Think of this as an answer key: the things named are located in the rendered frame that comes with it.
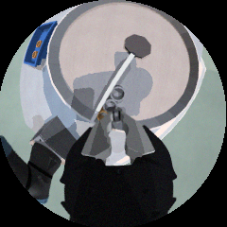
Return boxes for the bronze bushing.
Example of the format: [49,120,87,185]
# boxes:
[32,51,39,58]
[97,107,108,120]
[36,41,43,47]

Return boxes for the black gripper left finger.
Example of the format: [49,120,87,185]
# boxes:
[60,111,114,184]

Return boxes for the blue open crate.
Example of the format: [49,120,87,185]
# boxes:
[24,21,58,67]

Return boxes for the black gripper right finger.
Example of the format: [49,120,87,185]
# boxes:
[119,111,177,181]

